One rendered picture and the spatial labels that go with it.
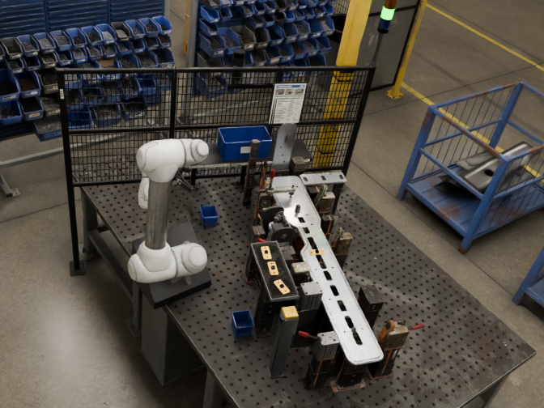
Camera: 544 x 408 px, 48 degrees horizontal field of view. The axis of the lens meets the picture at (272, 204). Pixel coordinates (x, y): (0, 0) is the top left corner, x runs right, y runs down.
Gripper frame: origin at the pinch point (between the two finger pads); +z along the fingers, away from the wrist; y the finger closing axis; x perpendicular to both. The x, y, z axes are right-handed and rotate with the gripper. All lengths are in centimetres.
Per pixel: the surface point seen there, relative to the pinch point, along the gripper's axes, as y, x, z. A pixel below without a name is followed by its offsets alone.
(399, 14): -188, 140, 261
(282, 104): -30, 58, 40
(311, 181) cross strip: 19, 46, 54
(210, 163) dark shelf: -11.2, 8.2, 13.3
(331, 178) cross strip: 20, 55, 65
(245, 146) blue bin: -11.9, 29.4, 24.3
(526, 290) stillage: 109, 96, 219
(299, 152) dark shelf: -7, 46, 59
